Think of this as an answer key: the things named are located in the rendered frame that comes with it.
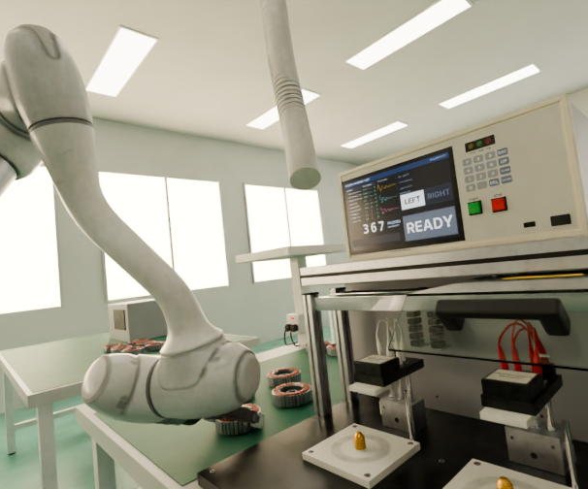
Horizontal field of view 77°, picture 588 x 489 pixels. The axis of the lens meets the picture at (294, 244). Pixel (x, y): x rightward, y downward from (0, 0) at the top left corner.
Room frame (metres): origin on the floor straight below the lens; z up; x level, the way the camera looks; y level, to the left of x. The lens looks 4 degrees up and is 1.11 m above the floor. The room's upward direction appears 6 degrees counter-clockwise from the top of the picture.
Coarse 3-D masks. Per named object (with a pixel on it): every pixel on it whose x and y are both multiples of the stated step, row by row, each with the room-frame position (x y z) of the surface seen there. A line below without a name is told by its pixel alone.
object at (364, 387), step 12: (360, 360) 0.74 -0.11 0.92; (372, 360) 0.73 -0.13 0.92; (384, 360) 0.72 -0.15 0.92; (396, 360) 0.73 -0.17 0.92; (408, 360) 0.79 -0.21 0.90; (420, 360) 0.78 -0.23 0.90; (360, 372) 0.73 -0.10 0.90; (372, 372) 0.71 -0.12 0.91; (384, 372) 0.70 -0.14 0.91; (396, 372) 0.72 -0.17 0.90; (408, 372) 0.75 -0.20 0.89; (360, 384) 0.72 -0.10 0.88; (372, 384) 0.71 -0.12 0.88; (384, 384) 0.70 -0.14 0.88; (408, 384) 0.77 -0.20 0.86
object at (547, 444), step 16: (512, 432) 0.61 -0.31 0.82; (528, 432) 0.59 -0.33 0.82; (544, 432) 0.59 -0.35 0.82; (560, 432) 0.58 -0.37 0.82; (512, 448) 0.61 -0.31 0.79; (528, 448) 0.60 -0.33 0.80; (544, 448) 0.58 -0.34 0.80; (560, 448) 0.56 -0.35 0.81; (528, 464) 0.60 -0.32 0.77; (544, 464) 0.58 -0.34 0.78; (560, 464) 0.57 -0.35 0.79
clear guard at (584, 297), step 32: (448, 288) 0.49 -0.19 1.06; (480, 288) 0.44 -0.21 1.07; (512, 288) 0.41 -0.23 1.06; (544, 288) 0.38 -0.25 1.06; (576, 288) 0.35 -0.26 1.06; (416, 320) 0.44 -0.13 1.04; (480, 320) 0.39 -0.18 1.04; (512, 320) 0.37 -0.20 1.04; (576, 320) 0.33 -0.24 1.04; (416, 352) 0.41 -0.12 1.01; (448, 352) 0.39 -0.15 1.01; (480, 352) 0.36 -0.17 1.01; (512, 352) 0.35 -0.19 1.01; (544, 352) 0.33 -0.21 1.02; (576, 352) 0.31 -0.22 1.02
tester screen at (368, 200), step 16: (432, 160) 0.67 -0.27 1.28; (448, 160) 0.65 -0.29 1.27; (384, 176) 0.75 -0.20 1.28; (400, 176) 0.72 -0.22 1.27; (416, 176) 0.70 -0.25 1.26; (432, 176) 0.67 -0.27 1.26; (448, 176) 0.65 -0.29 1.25; (352, 192) 0.81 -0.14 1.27; (368, 192) 0.78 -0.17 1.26; (384, 192) 0.75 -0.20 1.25; (400, 192) 0.72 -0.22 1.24; (352, 208) 0.82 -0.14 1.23; (368, 208) 0.78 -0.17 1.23; (384, 208) 0.75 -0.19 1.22; (400, 208) 0.73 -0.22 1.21; (416, 208) 0.70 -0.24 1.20; (432, 208) 0.68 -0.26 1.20; (352, 224) 0.82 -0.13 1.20; (400, 224) 0.73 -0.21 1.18; (352, 240) 0.82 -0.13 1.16; (416, 240) 0.71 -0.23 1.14; (432, 240) 0.69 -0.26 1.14
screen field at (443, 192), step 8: (448, 184) 0.65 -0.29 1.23; (416, 192) 0.70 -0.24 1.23; (424, 192) 0.69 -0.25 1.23; (432, 192) 0.68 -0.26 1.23; (440, 192) 0.67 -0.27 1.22; (448, 192) 0.65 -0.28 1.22; (408, 200) 0.71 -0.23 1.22; (416, 200) 0.70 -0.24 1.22; (424, 200) 0.69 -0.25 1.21; (432, 200) 0.68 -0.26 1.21; (440, 200) 0.67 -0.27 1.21; (408, 208) 0.71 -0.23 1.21
